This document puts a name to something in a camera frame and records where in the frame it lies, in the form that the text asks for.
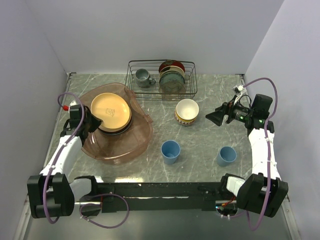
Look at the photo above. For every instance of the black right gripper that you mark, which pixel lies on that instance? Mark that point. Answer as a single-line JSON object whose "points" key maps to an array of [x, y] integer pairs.
{"points": [[217, 116]]}

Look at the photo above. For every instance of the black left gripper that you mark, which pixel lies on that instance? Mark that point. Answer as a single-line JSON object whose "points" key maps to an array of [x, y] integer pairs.
{"points": [[96, 122]]}

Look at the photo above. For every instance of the white bear print plate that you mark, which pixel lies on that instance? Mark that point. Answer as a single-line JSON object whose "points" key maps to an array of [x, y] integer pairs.
{"points": [[127, 125]]}

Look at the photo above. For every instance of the red rimmed cream plate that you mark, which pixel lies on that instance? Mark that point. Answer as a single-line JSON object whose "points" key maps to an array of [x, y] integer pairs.
{"points": [[120, 132]]}

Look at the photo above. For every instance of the tan bottom plate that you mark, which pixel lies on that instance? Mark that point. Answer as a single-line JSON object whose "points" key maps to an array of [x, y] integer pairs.
{"points": [[112, 110]]}

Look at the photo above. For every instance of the plain white ceramic bowl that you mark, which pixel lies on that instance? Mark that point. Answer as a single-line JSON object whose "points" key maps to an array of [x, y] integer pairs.
{"points": [[187, 103]]}

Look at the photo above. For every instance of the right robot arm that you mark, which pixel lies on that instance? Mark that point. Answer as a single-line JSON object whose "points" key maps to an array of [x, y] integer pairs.
{"points": [[265, 178]]}

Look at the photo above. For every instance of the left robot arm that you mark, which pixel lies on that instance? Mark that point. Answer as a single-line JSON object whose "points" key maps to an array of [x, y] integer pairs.
{"points": [[50, 193]]}

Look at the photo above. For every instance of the pink transparent plastic bin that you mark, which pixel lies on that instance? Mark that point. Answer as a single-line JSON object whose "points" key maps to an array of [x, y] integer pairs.
{"points": [[123, 147]]}

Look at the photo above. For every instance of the yellow blue sun bowl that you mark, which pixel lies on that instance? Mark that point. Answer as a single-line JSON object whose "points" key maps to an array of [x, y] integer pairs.
{"points": [[186, 116]]}

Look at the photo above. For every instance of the red zigzag bottom bowl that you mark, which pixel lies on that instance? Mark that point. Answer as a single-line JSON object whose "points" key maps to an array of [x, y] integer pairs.
{"points": [[185, 123]]}

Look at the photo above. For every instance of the blue plastic cup right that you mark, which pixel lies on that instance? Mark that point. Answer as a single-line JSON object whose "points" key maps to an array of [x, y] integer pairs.
{"points": [[226, 156]]}

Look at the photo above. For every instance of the blue plastic cup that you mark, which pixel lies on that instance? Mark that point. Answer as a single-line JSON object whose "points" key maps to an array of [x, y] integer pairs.
{"points": [[170, 151], [226, 156]]}

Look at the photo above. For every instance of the beige crackle plate in rack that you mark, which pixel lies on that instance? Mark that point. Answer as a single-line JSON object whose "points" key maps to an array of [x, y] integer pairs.
{"points": [[171, 87]]}

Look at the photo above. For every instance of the blue plastic cup left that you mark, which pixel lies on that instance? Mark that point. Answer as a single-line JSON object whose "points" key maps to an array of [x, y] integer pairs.
{"points": [[170, 151]]}

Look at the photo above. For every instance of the cream plate in rack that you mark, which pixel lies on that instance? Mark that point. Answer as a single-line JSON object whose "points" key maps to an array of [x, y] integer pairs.
{"points": [[172, 68]]}

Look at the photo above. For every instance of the grey ceramic mug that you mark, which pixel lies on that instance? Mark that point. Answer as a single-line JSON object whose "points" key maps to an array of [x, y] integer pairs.
{"points": [[143, 78]]}

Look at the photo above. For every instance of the red floral plate in rack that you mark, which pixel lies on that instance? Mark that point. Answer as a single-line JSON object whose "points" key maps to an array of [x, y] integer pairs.
{"points": [[170, 63]]}

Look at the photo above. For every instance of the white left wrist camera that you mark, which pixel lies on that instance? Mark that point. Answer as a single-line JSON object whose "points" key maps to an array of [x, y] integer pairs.
{"points": [[66, 108]]}

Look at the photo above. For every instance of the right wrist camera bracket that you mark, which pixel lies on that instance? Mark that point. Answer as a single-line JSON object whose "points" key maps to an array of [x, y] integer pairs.
{"points": [[239, 90]]}

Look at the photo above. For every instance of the metal wire dish rack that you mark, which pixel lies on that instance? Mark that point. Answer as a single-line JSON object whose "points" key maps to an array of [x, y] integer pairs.
{"points": [[153, 91]]}

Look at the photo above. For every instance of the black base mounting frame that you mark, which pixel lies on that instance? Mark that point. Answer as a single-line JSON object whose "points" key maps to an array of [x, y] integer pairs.
{"points": [[158, 196]]}

